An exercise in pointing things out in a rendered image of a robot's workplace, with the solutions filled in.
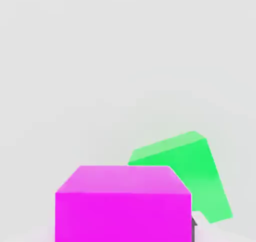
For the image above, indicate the small magenta cube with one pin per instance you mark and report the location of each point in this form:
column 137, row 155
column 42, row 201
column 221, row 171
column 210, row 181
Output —
column 123, row 216

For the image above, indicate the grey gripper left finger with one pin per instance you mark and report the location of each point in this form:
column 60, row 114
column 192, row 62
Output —
column 50, row 236

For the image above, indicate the small green cube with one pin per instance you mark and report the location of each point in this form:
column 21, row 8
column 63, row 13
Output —
column 192, row 162

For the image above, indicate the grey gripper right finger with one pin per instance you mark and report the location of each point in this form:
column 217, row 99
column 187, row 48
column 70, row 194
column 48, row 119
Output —
column 193, row 232

